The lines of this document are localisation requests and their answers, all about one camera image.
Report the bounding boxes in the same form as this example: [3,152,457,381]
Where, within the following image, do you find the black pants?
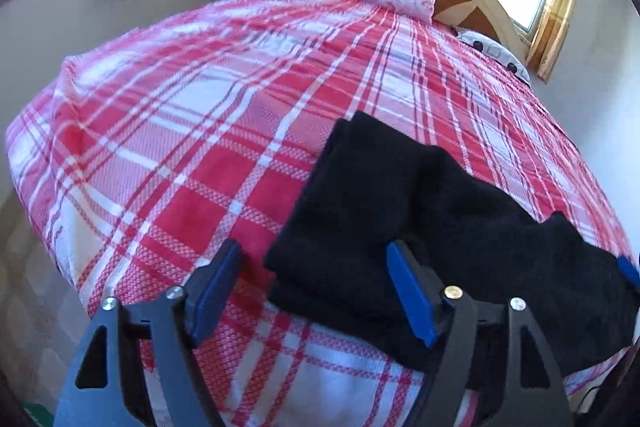
[263,111,640,375]

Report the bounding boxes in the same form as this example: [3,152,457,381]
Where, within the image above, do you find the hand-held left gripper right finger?
[385,240,574,427]

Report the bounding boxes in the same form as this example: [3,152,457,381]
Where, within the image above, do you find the red plaid blanket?
[5,0,636,427]

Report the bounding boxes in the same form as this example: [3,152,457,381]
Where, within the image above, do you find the beige curtain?
[527,0,586,84]

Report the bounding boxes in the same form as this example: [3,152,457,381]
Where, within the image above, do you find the white patterned pillow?
[456,28,532,84]

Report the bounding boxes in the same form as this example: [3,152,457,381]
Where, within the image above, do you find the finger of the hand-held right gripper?
[616,255,640,294]

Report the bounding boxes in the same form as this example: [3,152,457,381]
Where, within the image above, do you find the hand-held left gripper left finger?
[52,238,244,427]

